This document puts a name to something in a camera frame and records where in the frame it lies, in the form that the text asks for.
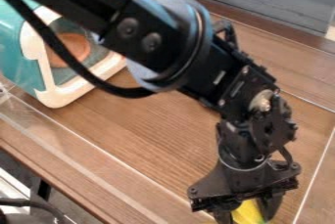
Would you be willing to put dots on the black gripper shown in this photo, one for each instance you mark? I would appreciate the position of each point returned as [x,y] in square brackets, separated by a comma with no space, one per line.
[221,190]

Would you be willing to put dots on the yellow toy banana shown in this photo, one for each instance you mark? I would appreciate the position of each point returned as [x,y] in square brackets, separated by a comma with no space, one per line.
[246,214]

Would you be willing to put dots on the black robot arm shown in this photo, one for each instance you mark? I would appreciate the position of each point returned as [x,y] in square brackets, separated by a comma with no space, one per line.
[179,51]

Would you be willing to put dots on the clear acrylic barrier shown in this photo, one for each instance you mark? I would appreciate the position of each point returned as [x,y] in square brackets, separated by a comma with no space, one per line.
[122,157]

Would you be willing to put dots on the orange microwave turntable plate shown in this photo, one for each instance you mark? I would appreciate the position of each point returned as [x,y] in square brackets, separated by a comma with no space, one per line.
[77,46]

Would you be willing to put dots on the blue toy microwave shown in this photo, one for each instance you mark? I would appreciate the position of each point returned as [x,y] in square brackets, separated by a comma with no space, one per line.
[55,86]

